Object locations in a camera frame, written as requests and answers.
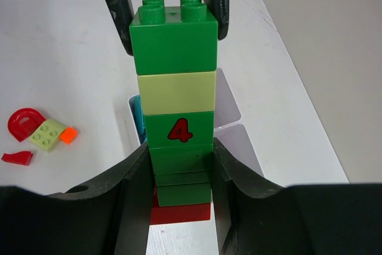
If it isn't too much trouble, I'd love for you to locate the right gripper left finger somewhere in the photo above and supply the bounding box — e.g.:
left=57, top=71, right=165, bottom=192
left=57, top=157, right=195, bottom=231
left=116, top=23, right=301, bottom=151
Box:
left=1, top=144, right=154, bottom=254

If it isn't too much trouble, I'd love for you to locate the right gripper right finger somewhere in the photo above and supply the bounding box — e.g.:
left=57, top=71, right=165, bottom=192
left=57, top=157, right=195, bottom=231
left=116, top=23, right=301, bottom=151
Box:
left=212, top=140, right=381, bottom=254

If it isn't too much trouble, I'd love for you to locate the green duplo brick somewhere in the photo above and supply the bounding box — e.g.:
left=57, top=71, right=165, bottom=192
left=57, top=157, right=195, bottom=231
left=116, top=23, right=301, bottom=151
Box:
left=129, top=0, right=218, bottom=76

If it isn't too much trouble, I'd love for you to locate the light green curved lego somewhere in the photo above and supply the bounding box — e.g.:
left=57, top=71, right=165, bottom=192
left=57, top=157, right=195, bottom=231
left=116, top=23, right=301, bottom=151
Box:
left=28, top=118, right=67, bottom=152

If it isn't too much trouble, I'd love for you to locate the teal curved lego brick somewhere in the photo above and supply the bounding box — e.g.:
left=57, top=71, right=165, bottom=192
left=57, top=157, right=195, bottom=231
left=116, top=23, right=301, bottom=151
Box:
left=131, top=95, right=147, bottom=143

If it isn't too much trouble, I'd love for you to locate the green and red duplo stack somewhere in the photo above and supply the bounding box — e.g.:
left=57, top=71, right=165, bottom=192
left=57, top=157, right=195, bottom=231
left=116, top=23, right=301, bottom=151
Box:
left=138, top=85, right=214, bottom=225

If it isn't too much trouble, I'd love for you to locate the orange small lego brick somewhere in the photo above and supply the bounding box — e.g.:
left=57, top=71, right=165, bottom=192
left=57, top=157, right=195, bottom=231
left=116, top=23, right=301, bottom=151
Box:
left=59, top=127, right=78, bottom=145

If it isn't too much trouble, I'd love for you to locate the red slope lego piece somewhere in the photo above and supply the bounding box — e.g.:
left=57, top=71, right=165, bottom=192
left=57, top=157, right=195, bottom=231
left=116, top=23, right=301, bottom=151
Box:
left=1, top=150, right=33, bottom=166

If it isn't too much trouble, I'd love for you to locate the left clear divided container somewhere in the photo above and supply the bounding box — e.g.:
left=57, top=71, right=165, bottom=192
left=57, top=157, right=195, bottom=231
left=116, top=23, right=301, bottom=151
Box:
left=137, top=68, right=241, bottom=131

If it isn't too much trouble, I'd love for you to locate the red horseshoe lego piece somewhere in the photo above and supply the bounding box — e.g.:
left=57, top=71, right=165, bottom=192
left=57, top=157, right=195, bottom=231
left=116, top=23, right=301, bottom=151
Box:
left=8, top=107, right=46, bottom=142

